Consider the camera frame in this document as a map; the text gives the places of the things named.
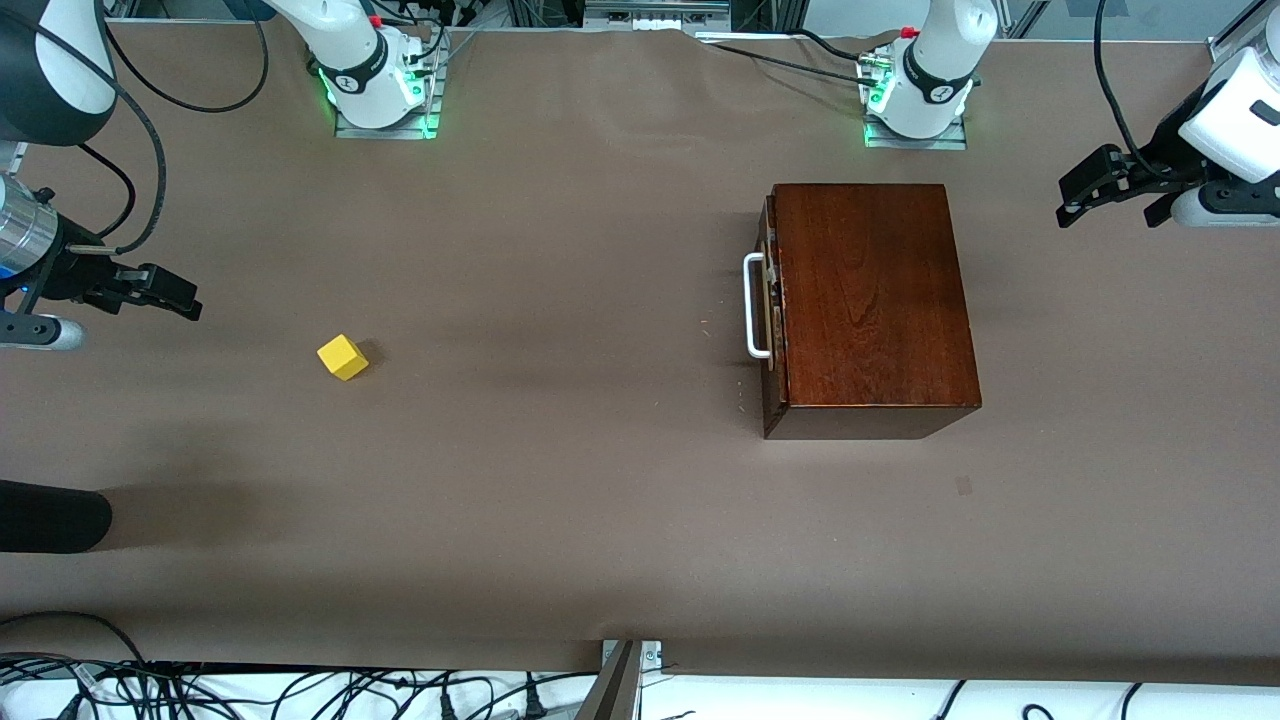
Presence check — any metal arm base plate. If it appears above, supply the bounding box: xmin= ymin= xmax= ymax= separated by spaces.
xmin=862 ymin=115 xmax=969 ymax=151
xmin=335 ymin=60 xmax=441 ymax=141

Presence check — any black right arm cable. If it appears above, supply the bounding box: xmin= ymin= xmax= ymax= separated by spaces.
xmin=75 ymin=20 xmax=271 ymax=256

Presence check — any yellow wooden block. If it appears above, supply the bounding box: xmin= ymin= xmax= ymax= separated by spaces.
xmin=317 ymin=334 xmax=369 ymax=382

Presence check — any dark wooden cabinet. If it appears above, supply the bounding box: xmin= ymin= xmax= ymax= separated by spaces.
xmin=760 ymin=183 xmax=983 ymax=441

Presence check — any aluminium bracket with profile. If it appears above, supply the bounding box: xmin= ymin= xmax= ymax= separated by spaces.
xmin=575 ymin=640 xmax=663 ymax=720

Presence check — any black cable loop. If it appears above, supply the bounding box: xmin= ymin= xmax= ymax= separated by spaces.
xmin=0 ymin=610 xmax=151 ymax=666

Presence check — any aluminium frame profile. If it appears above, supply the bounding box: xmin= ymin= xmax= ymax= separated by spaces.
xmin=1208 ymin=0 xmax=1280 ymax=66

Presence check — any thin black table cable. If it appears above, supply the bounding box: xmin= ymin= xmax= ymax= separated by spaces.
xmin=700 ymin=35 xmax=881 ymax=86

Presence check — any drawer with white handle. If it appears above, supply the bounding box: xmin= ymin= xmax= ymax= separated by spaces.
xmin=743 ymin=195 xmax=791 ymax=401

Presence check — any grey power strip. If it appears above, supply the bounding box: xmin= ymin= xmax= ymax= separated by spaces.
xmin=583 ymin=0 xmax=731 ymax=31

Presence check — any black ribbed cylinder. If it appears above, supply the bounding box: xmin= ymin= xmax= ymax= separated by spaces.
xmin=0 ymin=480 xmax=113 ymax=554

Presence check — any tangled black cables bundle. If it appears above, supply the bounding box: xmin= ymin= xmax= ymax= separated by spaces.
xmin=0 ymin=655 xmax=561 ymax=720

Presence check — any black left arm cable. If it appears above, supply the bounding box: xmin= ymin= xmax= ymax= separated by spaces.
xmin=1093 ymin=0 xmax=1201 ymax=186

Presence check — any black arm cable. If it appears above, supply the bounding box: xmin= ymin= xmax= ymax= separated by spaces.
xmin=1093 ymin=0 xmax=1201 ymax=186
xmin=75 ymin=20 xmax=271 ymax=256

